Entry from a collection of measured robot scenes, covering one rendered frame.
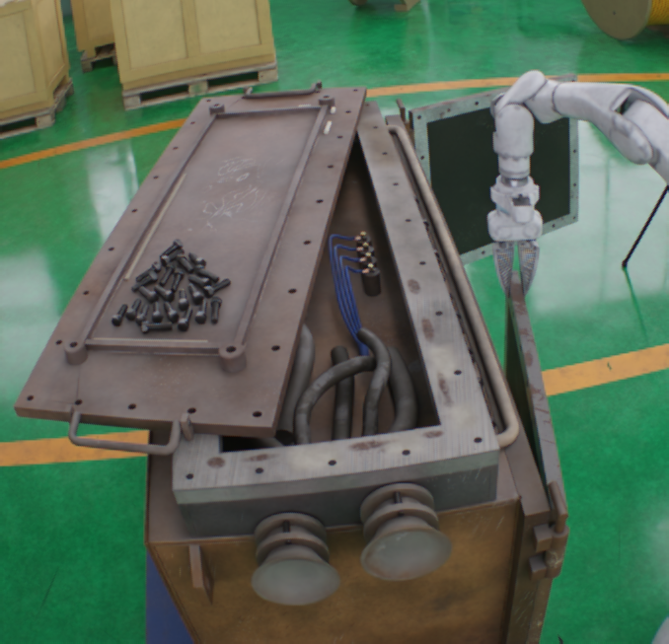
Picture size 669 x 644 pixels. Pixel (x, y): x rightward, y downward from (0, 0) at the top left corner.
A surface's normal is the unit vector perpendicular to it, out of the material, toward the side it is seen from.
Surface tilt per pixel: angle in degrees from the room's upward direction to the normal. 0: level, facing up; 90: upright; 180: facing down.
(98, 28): 90
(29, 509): 0
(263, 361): 0
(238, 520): 90
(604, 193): 0
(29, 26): 90
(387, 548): 90
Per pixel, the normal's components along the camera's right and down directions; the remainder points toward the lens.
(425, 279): -0.09, -0.82
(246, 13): 0.13, 0.55
